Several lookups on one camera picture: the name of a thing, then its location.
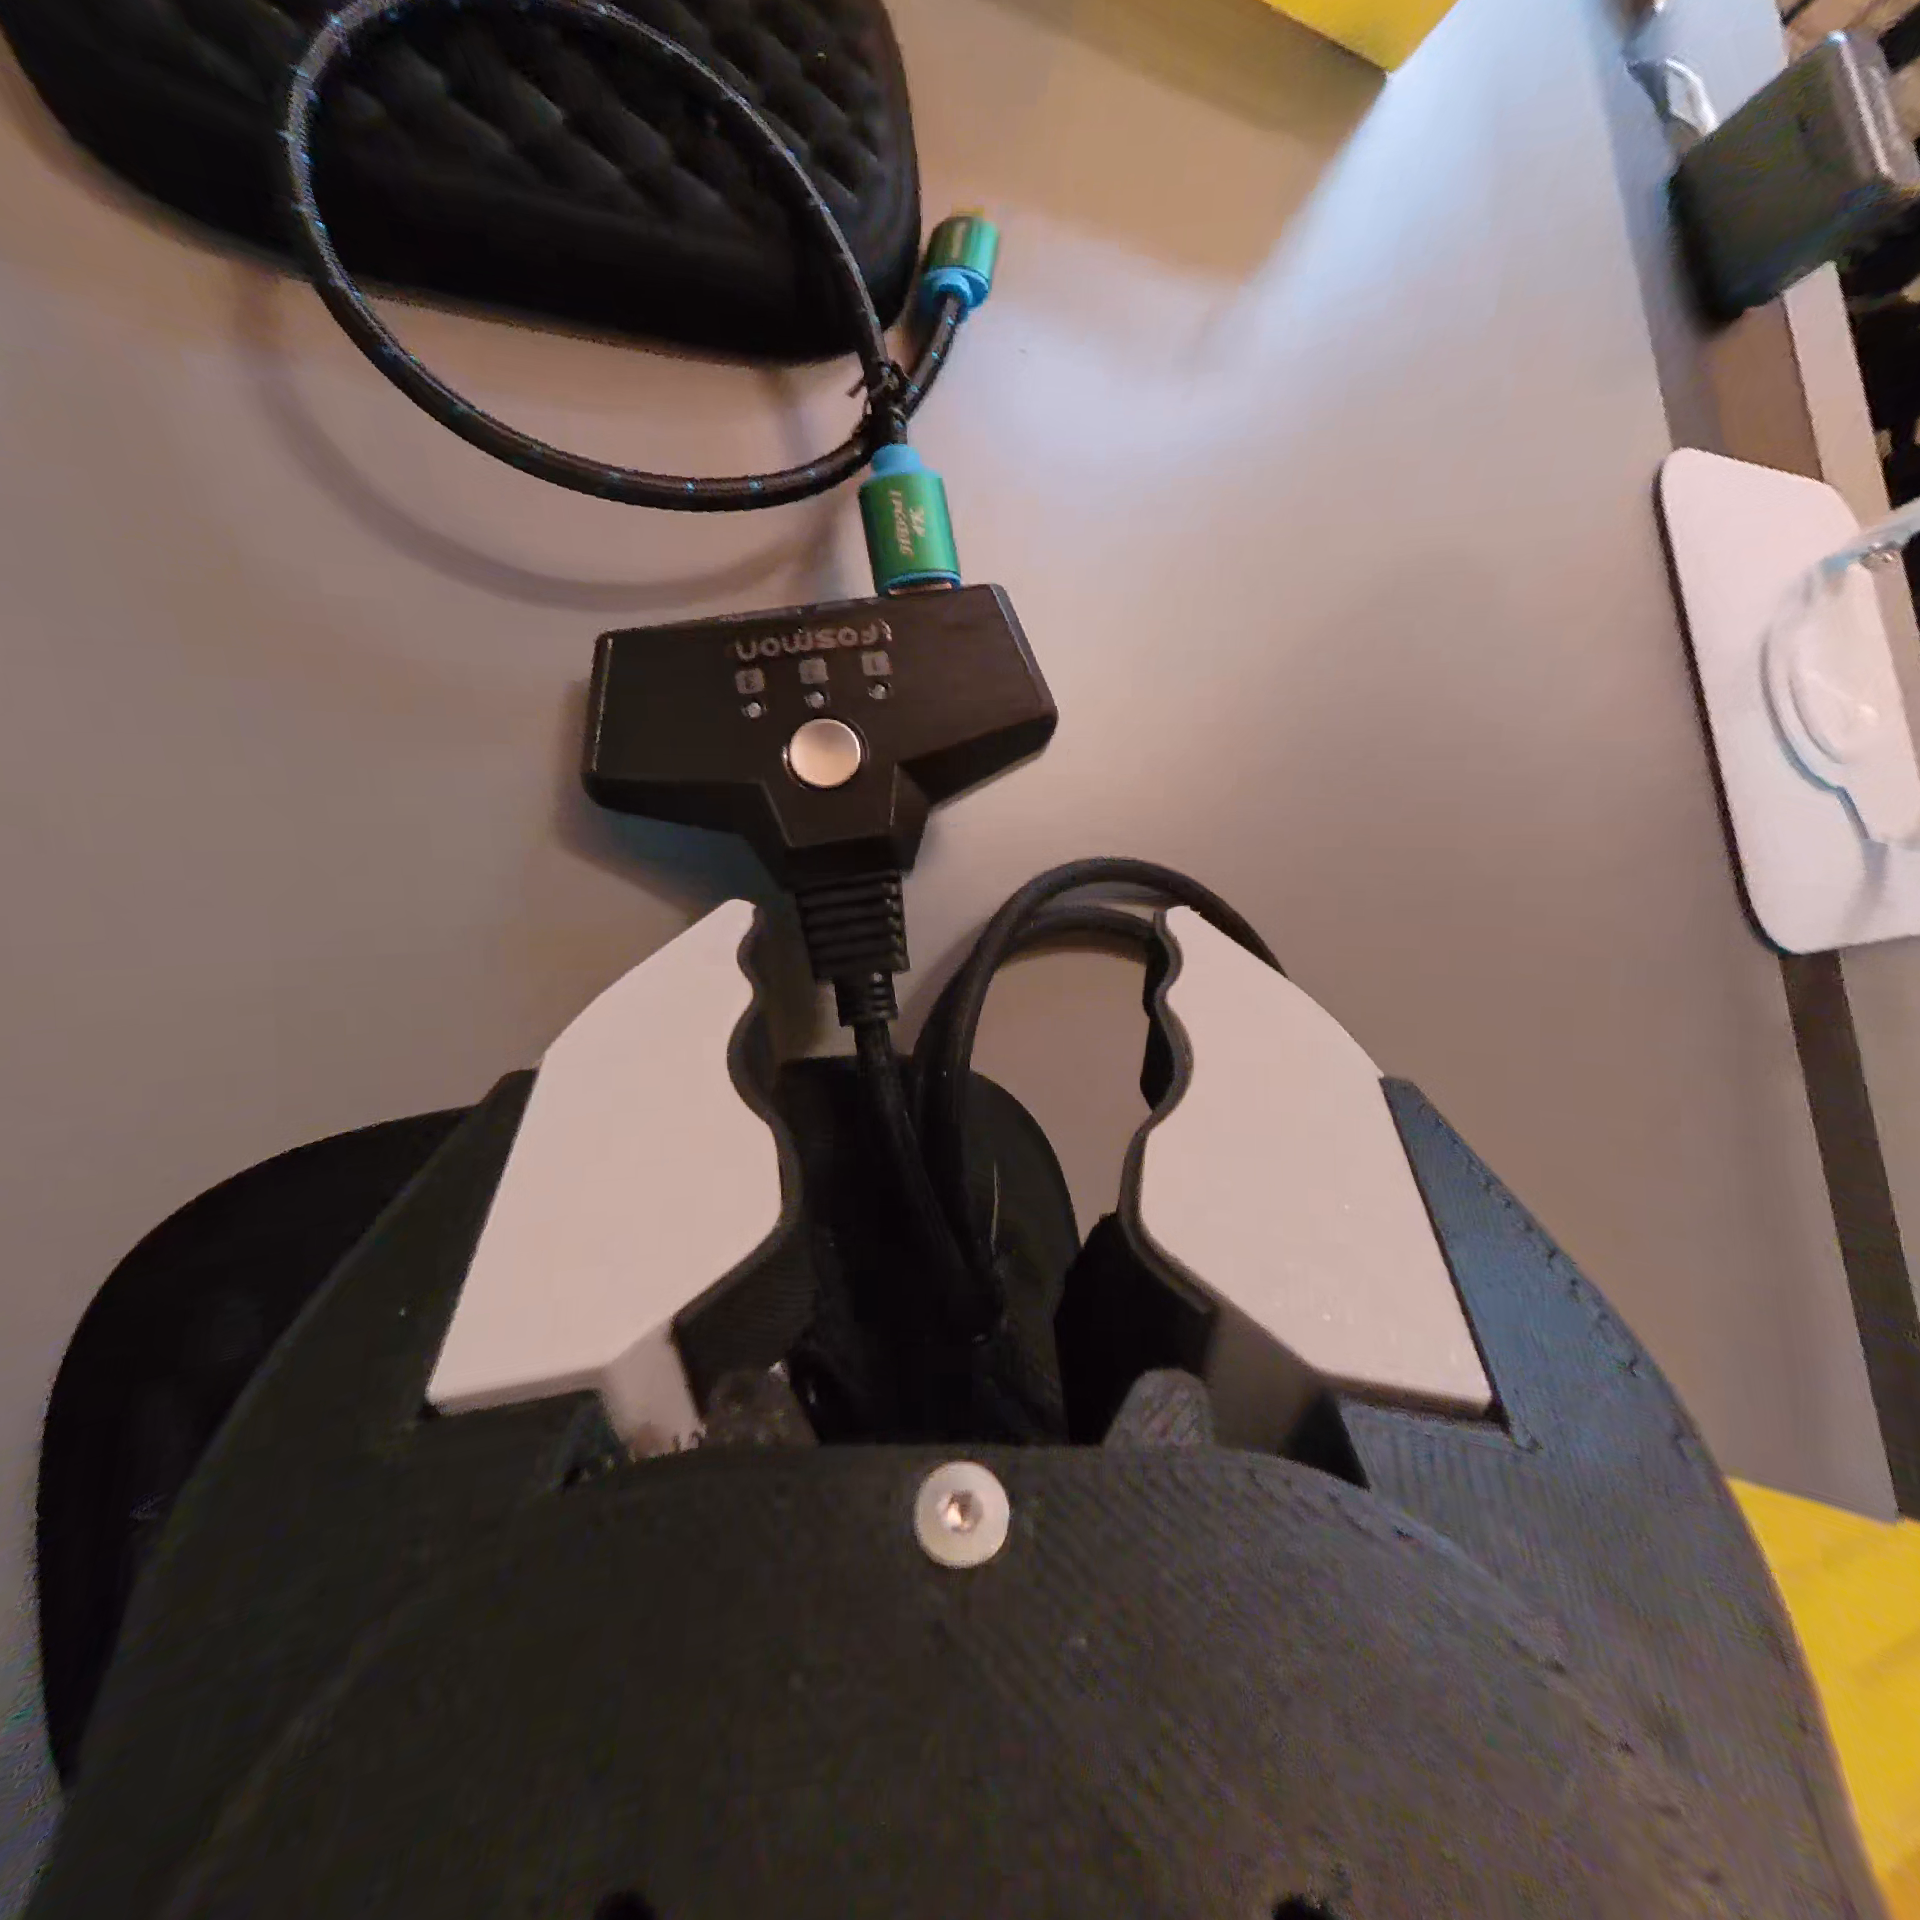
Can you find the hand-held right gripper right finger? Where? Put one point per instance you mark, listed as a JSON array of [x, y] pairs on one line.
[[1306, 1200]]

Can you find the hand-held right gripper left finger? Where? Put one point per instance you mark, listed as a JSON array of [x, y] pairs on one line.
[[600, 1200]]

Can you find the black mesh pad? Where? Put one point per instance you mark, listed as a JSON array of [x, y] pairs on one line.
[[600, 148], [224, 1318]]

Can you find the yellow plastic bin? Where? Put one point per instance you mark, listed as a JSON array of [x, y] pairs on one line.
[[1358, 22], [1845, 1650]]

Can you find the clear plastic holder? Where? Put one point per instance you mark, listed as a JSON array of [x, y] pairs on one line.
[[1845, 704]]

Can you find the dark grey device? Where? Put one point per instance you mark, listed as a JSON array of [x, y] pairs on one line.
[[1786, 195]]

